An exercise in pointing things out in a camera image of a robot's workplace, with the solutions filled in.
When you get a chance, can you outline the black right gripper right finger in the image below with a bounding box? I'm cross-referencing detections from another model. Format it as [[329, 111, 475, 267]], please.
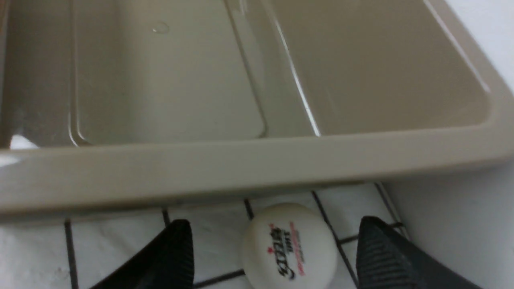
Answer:
[[356, 216, 478, 289]]

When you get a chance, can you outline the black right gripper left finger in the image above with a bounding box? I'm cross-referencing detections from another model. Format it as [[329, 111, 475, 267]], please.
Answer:
[[92, 219, 195, 289]]

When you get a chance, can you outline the white printed ping-pong ball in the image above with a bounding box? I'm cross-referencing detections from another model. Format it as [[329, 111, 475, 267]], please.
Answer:
[[241, 203, 338, 289]]

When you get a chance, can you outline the white grid-patterned tablecloth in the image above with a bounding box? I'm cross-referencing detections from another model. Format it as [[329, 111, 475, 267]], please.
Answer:
[[0, 183, 406, 289]]

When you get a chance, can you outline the tan plastic bin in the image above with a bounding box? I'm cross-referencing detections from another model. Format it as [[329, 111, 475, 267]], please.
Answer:
[[0, 0, 513, 222]]

